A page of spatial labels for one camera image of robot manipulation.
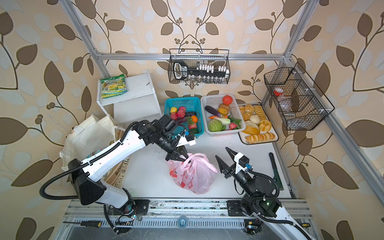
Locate green cabbage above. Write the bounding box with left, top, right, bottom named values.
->
left=208, top=118, right=226, bottom=132

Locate white two-tier shelf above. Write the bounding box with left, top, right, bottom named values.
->
left=97, top=73, right=162, bottom=124

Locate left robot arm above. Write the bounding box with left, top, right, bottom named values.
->
left=39, top=115, right=196, bottom=214

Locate teal plastic fruit basket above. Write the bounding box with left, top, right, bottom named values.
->
left=164, top=97, right=205, bottom=138

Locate green black handled tool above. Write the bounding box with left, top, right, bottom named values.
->
left=269, top=153, right=284, bottom=190

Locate purple eggplant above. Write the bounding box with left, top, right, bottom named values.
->
left=205, top=106, right=222, bottom=118

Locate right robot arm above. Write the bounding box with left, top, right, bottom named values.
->
left=215, top=147, right=314, bottom=240

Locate red tomato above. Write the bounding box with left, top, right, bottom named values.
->
left=222, top=95, right=233, bottom=106

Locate bread tray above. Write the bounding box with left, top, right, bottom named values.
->
left=239, top=105, right=279, bottom=145

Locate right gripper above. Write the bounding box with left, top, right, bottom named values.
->
left=218, top=148, right=255, bottom=198

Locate black wire wall basket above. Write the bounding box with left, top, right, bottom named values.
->
left=264, top=63, right=335, bottom=131

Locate black yellow screwdriver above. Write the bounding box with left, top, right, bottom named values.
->
left=63, top=221, right=102, bottom=228

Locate cream canvas tote bag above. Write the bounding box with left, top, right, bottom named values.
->
left=60, top=115, right=125, bottom=171

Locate pink plastic grocery bag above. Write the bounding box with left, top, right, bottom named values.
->
left=167, top=153, right=218, bottom=195

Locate orange fruit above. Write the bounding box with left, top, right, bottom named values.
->
left=191, top=116, right=198, bottom=123

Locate black wire basket with bottles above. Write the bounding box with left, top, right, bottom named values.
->
left=168, top=48, right=231, bottom=88

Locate white plastic vegetable basket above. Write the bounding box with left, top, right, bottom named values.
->
left=201, top=95, right=246, bottom=137

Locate green snack bag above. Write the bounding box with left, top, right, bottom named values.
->
left=100, top=74, right=128, bottom=99

